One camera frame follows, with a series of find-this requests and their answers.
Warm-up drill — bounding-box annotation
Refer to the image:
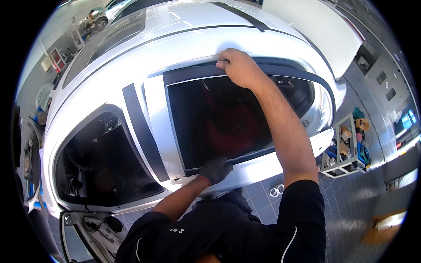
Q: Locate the computer monitor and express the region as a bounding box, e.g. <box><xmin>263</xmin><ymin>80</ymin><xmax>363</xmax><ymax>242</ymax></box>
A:
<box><xmin>393</xmin><ymin>108</ymin><xmax>420</xmax><ymax>140</ymax></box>

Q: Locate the grey metal parts cart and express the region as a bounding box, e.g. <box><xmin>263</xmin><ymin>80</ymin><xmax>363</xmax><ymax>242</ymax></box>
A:
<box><xmin>320</xmin><ymin>107</ymin><xmax>372</xmax><ymax>179</ymax></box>

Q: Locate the white round fan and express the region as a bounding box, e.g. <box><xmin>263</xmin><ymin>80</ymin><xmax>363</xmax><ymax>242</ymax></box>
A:
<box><xmin>36</xmin><ymin>83</ymin><xmax>55</xmax><ymax>112</ymax></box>

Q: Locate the black rubber seal strip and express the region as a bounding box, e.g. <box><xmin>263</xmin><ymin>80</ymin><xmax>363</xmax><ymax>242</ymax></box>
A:
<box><xmin>185</xmin><ymin>146</ymin><xmax>276</xmax><ymax>176</ymax></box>

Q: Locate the wooden board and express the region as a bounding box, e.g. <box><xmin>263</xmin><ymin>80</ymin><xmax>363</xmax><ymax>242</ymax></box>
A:
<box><xmin>361</xmin><ymin>210</ymin><xmax>409</xmax><ymax>246</ymax></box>

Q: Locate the red framed cabinet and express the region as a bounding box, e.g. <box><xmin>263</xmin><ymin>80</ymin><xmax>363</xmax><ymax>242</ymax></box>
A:
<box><xmin>49</xmin><ymin>47</ymin><xmax>67</xmax><ymax>73</ymax></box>

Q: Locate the person's left hand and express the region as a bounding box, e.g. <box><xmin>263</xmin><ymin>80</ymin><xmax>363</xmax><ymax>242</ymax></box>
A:
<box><xmin>197</xmin><ymin>157</ymin><xmax>234</xmax><ymax>187</ymax></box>

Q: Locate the open white car door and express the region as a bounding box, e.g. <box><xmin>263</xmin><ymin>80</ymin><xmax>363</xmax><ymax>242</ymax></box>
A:
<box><xmin>59</xmin><ymin>210</ymin><xmax>133</xmax><ymax>263</ymax></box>

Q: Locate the white car body panel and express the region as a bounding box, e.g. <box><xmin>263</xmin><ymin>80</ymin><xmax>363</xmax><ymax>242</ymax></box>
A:
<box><xmin>262</xmin><ymin>0</ymin><xmax>364</xmax><ymax>80</ymax></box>

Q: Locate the person's body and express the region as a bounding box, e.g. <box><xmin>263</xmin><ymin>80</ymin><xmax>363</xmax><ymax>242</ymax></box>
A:
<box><xmin>114</xmin><ymin>179</ymin><xmax>327</xmax><ymax>263</ymax></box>

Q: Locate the black window frame trim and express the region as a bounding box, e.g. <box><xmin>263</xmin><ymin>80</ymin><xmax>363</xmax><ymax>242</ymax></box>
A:
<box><xmin>163</xmin><ymin>62</ymin><xmax>337</xmax><ymax>127</ymax></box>

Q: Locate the person's right hand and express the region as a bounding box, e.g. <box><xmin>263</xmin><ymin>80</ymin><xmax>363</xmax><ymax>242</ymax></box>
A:
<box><xmin>215</xmin><ymin>48</ymin><xmax>269</xmax><ymax>91</ymax></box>

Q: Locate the silver car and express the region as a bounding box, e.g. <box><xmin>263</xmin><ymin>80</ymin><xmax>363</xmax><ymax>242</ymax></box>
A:
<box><xmin>86</xmin><ymin>0</ymin><xmax>133</xmax><ymax>32</ymax></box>

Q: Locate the silver ring emblem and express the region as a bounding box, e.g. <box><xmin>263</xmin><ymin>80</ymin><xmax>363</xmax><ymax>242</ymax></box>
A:
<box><xmin>269</xmin><ymin>184</ymin><xmax>285</xmax><ymax>198</ymax></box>

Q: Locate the white car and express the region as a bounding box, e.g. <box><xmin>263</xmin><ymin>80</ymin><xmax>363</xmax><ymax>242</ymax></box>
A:
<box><xmin>39</xmin><ymin>0</ymin><xmax>348</xmax><ymax>218</ymax></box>

